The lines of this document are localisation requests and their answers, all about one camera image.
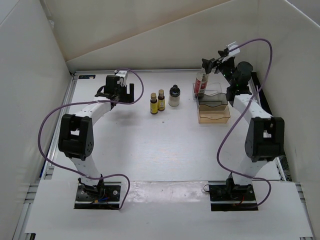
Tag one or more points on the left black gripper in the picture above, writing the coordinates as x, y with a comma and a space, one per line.
128, 97

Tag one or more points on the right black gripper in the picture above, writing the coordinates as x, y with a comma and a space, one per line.
228, 60

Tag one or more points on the tall red label sauce bottle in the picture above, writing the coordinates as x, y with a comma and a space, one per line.
200, 85

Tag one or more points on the white powder jar black lid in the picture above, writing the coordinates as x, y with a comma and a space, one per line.
174, 96

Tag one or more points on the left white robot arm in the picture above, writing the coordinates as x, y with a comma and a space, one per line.
76, 135

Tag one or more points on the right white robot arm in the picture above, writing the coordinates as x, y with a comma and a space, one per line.
265, 135

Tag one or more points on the tiered plastic condiment rack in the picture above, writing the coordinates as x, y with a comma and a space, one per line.
212, 106

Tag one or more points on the left small yellow label bottle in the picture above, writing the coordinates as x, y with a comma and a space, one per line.
153, 103

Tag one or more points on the small yellow label bottle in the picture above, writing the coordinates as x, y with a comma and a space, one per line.
153, 103
161, 100

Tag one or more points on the right small yellow label bottle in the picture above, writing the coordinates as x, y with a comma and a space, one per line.
161, 100

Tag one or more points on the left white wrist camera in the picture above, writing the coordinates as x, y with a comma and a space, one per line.
123, 75

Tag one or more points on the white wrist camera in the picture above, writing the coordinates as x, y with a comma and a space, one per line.
123, 75
230, 51

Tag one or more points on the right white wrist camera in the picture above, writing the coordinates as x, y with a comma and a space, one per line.
230, 51

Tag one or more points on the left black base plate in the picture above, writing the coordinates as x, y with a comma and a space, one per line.
109, 199

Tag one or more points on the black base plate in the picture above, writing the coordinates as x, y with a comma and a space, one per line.
109, 199
237, 200

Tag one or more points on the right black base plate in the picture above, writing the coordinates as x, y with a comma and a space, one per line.
237, 200

